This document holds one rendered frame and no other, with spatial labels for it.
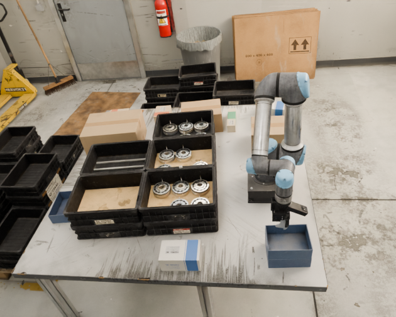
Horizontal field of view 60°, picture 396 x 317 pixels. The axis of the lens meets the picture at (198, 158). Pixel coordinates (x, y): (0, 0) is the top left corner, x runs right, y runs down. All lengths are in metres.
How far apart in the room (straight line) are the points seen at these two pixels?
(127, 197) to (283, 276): 0.94
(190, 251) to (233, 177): 0.65
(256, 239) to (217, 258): 0.23
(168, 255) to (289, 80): 1.00
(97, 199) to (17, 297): 1.18
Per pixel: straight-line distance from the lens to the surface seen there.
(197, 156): 2.17
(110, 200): 2.03
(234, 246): 1.84
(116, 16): 4.98
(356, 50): 5.11
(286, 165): 1.58
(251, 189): 1.97
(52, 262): 2.06
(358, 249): 2.80
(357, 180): 3.29
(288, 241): 1.77
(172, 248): 1.76
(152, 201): 1.94
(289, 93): 1.65
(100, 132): 2.48
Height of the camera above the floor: 2.20
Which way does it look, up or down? 39 degrees down
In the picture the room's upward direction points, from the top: 8 degrees counter-clockwise
